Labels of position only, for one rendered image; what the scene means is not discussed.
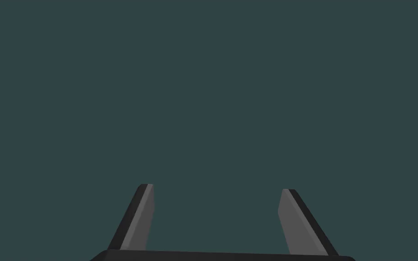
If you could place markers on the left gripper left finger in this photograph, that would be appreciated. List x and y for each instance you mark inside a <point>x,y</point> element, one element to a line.
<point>135,221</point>

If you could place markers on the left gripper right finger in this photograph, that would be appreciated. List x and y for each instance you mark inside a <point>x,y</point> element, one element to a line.
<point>301,224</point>

